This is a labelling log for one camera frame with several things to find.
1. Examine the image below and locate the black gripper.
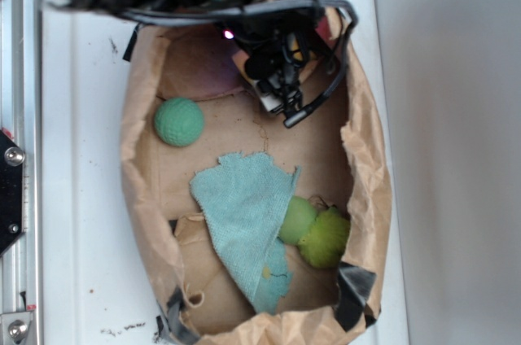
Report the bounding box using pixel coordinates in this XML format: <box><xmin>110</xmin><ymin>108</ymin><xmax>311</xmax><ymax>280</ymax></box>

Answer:
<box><xmin>227</xmin><ymin>9</ymin><xmax>338</xmax><ymax>117</ymax></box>

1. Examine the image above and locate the yellow green sponge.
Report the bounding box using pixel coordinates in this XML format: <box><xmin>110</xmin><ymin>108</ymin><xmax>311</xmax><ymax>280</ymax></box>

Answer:
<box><xmin>291</xmin><ymin>40</ymin><xmax>304</xmax><ymax>62</ymax></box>

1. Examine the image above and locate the brown paper bag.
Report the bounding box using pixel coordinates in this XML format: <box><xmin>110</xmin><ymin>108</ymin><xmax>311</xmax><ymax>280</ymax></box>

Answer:
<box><xmin>120</xmin><ymin>26</ymin><xmax>392</xmax><ymax>344</ymax></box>

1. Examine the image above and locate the green dimpled ball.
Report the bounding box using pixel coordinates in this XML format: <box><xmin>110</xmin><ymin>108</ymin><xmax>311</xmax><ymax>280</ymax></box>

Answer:
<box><xmin>154</xmin><ymin>98</ymin><xmax>204</xmax><ymax>147</ymax></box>

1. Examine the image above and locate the light blue cloth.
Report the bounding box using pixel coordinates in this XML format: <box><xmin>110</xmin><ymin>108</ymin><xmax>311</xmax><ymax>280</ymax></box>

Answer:
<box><xmin>190</xmin><ymin>152</ymin><xmax>300</xmax><ymax>314</ymax></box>

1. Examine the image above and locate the smooth green ball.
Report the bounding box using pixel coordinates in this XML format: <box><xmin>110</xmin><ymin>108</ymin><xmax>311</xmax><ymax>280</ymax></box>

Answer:
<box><xmin>278</xmin><ymin>196</ymin><xmax>318</xmax><ymax>246</ymax></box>

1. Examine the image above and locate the fuzzy lime green toy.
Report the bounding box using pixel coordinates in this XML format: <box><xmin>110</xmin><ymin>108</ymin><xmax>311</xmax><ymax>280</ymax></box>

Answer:
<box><xmin>297</xmin><ymin>206</ymin><xmax>350</xmax><ymax>269</ymax></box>

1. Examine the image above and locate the grey black cable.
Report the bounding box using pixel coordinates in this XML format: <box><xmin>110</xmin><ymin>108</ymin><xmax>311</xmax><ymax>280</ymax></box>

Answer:
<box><xmin>121</xmin><ymin>0</ymin><xmax>361</xmax><ymax>129</ymax></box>

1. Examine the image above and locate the black metal bracket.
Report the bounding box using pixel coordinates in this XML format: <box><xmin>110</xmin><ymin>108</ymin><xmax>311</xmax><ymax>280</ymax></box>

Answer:
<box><xmin>0</xmin><ymin>128</ymin><xmax>26</xmax><ymax>257</ymax></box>

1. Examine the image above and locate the aluminium frame rail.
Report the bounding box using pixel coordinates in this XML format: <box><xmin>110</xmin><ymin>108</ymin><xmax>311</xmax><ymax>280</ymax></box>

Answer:
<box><xmin>1</xmin><ymin>0</ymin><xmax>43</xmax><ymax>344</ymax></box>

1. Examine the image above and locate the silver corner bracket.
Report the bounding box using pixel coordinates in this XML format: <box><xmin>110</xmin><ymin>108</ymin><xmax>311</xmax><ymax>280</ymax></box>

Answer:
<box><xmin>1</xmin><ymin>312</ymin><xmax>37</xmax><ymax>345</ymax></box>

